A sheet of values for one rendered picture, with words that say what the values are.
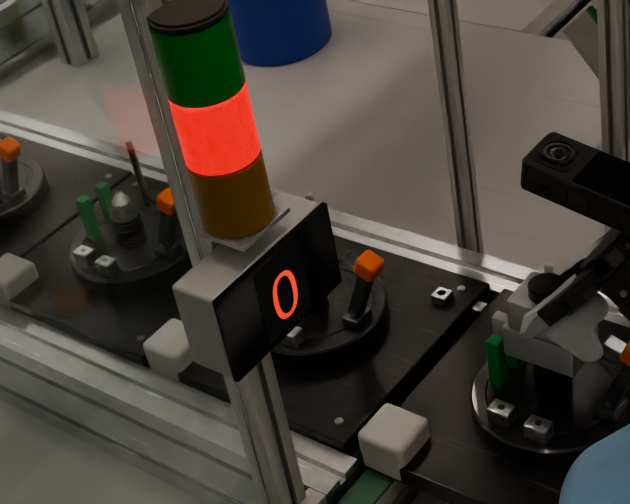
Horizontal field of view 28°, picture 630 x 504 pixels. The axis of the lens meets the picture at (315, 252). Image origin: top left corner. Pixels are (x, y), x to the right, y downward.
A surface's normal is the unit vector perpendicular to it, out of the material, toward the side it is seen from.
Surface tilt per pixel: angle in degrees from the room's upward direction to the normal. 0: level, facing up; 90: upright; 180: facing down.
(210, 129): 90
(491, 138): 0
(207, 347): 90
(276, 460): 90
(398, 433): 0
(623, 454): 39
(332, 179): 0
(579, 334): 84
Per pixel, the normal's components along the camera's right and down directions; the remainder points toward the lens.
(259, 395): 0.79, 0.25
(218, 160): 0.04, 0.59
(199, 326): -0.60, 0.56
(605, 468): -0.70, -0.68
